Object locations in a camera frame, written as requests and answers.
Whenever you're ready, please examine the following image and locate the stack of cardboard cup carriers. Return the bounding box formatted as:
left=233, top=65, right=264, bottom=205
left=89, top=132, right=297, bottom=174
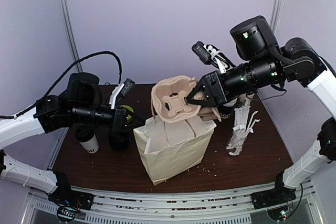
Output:
left=197, top=107, right=222, bottom=122

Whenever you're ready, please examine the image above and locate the stack of black cup lids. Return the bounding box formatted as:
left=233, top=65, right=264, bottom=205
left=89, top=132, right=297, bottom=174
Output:
left=108, top=131, right=129, bottom=151

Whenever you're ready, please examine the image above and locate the single cardboard cup carrier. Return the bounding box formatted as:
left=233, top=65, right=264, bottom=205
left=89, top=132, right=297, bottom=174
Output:
left=151, top=75, right=201, bottom=123

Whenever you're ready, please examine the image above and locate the single white paper cup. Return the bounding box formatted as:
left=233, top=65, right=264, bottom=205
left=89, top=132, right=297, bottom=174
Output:
left=79, top=135, right=99, bottom=154

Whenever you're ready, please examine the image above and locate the black plastic cup lid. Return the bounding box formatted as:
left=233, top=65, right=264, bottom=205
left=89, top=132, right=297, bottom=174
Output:
left=75, top=125, right=95, bottom=143

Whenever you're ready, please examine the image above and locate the white paper takeout bag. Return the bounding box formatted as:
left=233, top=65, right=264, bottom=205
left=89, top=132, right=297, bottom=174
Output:
left=133, top=116, right=216, bottom=185

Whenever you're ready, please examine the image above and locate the stack of white paper cups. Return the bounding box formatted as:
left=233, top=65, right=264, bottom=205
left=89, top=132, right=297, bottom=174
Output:
left=217, top=98, right=237, bottom=119

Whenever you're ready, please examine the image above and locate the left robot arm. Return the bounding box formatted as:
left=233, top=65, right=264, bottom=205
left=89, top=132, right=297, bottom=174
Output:
left=1, top=72, right=145, bottom=205

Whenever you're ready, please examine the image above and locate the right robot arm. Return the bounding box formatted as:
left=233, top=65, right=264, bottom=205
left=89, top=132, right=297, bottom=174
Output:
left=186, top=15, right=335, bottom=204

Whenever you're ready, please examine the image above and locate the green plastic bowl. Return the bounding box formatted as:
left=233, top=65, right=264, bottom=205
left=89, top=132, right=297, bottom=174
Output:
left=122, top=105, right=134, bottom=124

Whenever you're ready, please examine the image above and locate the glass of white wrapped straws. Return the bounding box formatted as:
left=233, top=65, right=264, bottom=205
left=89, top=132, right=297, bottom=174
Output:
left=226, top=99, right=260, bottom=156

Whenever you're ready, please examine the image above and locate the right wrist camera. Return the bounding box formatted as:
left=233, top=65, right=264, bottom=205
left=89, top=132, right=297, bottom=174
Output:
left=191, top=41, right=236, bottom=74

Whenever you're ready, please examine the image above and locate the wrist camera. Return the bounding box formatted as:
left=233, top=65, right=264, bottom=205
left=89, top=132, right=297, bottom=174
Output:
left=108, top=78, right=135, bottom=110
left=191, top=41, right=236, bottom=74

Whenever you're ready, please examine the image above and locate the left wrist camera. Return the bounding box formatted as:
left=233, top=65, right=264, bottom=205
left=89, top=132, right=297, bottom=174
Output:
left=108, top=78, right=135, bottom=110

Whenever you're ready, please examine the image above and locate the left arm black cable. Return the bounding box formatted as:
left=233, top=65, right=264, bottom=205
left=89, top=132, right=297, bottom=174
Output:
left=0, top=50, right=123, bottom=120

